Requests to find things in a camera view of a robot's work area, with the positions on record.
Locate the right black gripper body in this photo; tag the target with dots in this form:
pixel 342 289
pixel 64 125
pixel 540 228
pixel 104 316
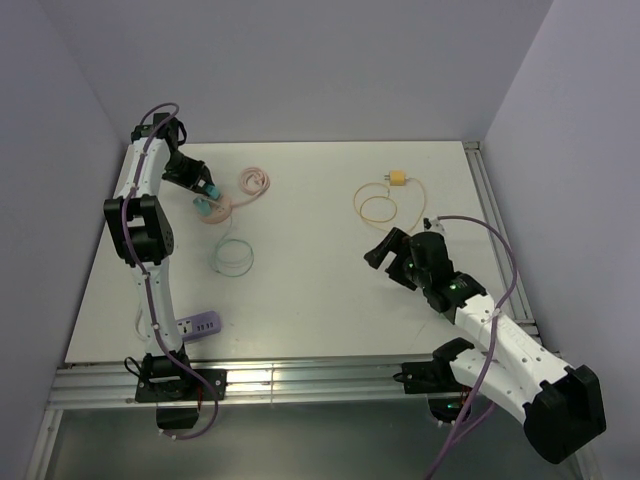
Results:
pixel 417 275

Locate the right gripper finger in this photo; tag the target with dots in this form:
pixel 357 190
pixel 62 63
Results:
pixel 394 242
pixel 398 275

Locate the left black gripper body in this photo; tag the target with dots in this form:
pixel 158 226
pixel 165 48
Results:
pixel 183 170

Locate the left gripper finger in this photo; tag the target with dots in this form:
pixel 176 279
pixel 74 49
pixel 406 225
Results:
pixel 201 188
pixel 206 181

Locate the blue adapter plug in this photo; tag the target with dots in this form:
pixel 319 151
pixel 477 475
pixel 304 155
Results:
pixel 212 191

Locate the teal charger plug with cable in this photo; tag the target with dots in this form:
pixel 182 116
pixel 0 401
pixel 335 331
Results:
pixel 202 206

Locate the round pink power strip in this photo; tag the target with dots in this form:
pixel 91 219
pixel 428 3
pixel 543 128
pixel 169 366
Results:
pixel 221 210

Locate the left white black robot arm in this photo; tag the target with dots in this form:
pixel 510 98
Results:
pixel 139 227

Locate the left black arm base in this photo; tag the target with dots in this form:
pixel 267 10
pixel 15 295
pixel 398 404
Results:
pixel 178 395

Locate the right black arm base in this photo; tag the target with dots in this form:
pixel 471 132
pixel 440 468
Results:
pixel 445 395

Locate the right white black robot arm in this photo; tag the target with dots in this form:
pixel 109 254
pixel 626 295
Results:
pixel 560 407

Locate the yellow charger plug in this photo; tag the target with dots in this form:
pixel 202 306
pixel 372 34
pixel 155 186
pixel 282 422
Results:
pixel 396 178

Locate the purple power strip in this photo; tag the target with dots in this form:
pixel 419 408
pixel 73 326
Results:
pixel 196 327

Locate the aluminium front rail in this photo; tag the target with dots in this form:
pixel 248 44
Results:
pixel 270 382

